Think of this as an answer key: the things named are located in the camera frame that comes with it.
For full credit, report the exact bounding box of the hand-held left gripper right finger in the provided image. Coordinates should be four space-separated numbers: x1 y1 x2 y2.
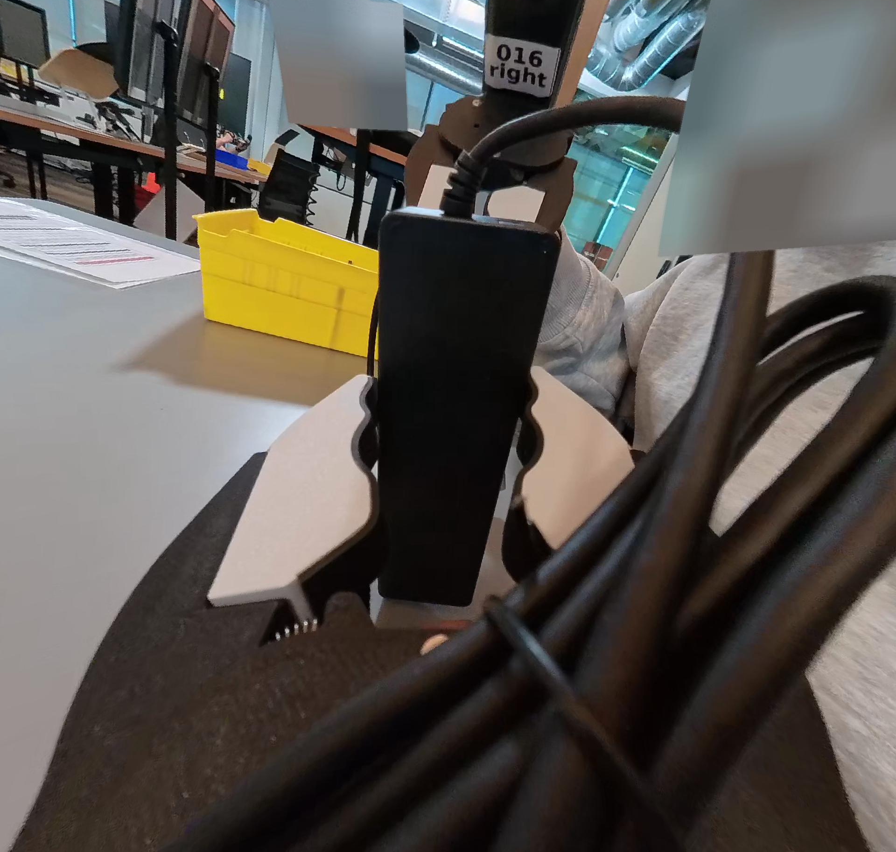
508 365 635 552

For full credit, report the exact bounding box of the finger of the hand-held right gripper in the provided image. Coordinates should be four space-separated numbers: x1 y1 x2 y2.
405 127 464 210
483 155 579 231

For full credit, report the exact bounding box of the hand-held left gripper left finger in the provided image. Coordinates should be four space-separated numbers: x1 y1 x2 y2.
207 375 383 608

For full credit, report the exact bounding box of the black power cable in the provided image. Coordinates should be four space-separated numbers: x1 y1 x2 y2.
161 96 896 852

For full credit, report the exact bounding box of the black power adapter brick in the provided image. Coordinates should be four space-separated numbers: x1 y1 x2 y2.
377 209 561 607

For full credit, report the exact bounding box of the person's right forearm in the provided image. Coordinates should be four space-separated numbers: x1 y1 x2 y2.
535 230 631 420

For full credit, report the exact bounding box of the grey desk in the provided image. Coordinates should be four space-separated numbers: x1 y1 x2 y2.
0 197 393 828

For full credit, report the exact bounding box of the black office chair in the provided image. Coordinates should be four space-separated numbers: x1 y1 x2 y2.
258 148 321 227

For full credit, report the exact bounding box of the yellow plastic bin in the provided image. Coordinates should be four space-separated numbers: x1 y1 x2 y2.
192 209 382 359

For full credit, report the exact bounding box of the person in grey sweatshirt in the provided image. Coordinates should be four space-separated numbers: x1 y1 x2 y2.
616 242 896 852

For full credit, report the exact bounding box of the brown-backed black monitor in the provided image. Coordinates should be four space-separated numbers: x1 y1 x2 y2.
175 0 237 128

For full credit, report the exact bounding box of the black monitor stand pole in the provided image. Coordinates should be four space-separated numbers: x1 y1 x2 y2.
155 19 182 241

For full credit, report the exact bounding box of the long wooden background table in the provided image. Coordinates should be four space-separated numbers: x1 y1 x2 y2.
0 99 268 226

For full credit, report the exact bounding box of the large black monitor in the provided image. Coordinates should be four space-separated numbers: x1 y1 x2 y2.
105 0 184 105

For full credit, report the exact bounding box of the laminated paper sheet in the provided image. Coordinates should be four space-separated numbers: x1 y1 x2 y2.
0 210 200 290

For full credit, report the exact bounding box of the open cardboard box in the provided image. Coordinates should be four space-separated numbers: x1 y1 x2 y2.
38 47 121 101

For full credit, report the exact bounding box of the small black monitor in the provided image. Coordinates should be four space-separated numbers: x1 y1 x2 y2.
0 0 52 70

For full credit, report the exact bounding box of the black cable tie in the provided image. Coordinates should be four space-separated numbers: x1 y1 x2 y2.
483 596 701 852

